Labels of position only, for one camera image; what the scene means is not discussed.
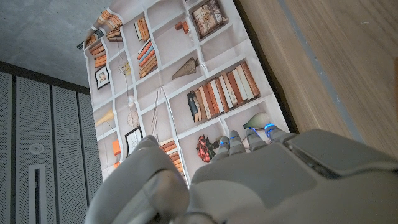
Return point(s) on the perforated panel door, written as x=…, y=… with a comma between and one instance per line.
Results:
x=46, y=140

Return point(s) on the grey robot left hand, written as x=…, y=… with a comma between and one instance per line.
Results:
x=264, y=180

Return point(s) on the grey tape strip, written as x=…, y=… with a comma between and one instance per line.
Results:
x=319, y=67

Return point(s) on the printed bookshelf backdrop cloth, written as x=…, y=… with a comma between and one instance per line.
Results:
x=174, y=77

